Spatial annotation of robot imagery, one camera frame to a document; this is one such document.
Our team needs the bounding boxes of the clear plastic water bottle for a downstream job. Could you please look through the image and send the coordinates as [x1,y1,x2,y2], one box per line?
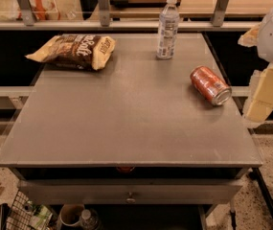
[156,0,180,59]

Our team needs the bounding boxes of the brown yellow chip bag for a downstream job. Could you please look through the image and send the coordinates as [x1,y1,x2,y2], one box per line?
[26,34,116,71]

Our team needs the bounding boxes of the metal drawer knob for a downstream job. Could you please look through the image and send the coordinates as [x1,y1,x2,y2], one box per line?
[125,192,136,204]

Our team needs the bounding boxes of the orange soda can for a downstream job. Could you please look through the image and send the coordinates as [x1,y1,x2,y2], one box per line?
[190,66,232,106]

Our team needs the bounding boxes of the grey cabinet drawer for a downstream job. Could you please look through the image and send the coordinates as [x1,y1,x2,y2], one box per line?
[18,179,241,205]

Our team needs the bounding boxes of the small bottle below table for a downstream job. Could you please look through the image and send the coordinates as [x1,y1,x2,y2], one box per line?
[80,209,99,230]

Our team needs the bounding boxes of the wire basket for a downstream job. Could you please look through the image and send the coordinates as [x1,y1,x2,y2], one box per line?
[0,191,53,230]

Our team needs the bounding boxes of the paper cup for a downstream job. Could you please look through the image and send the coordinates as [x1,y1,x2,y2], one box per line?
[57,204,84,230]

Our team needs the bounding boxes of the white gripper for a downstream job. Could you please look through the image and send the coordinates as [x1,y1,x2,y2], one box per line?
[238,8,273,124]

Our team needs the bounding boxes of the orange white bag on shelf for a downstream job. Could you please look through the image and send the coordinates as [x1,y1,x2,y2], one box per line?
[29,0,60,20]

